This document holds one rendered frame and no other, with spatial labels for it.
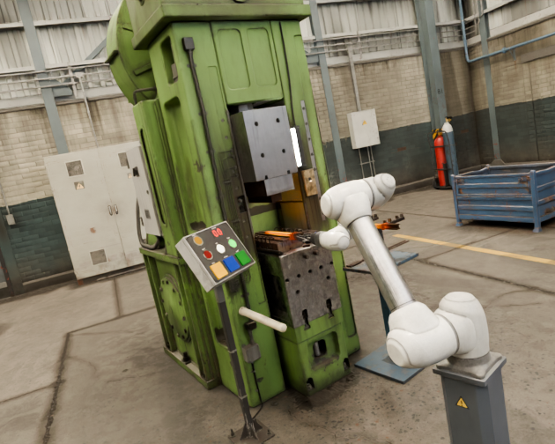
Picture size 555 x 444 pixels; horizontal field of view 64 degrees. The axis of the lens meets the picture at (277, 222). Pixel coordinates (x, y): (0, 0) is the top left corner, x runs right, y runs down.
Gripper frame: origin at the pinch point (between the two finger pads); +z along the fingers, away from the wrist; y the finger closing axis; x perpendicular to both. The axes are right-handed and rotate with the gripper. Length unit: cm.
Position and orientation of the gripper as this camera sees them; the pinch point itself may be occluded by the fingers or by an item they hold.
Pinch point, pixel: (298, 235)
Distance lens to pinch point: 263.5
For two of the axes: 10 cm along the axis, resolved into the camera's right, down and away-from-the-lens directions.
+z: -5.5, -0.6, 8.4
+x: -1.8, -9.7, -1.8
